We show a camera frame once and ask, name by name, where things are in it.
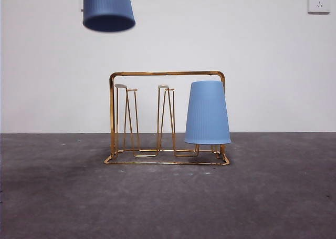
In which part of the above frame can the blue ribbed cup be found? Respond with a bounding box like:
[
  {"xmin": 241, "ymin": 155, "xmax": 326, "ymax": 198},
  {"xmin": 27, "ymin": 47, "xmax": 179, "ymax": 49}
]
[
  {"xmin": 82, "ymin": 0, "xmax": 137, "ymax": 34},
  {"xmin": 184, "ymin": 80, "xmax": 233, "ymax": 146}
]

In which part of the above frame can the gold wire cup rack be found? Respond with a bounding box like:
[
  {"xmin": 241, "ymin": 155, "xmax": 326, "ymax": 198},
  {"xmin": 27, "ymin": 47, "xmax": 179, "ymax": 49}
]
[{"xmin": 103, "ymin": 70, "xmax": 232, "ymax": 167}]

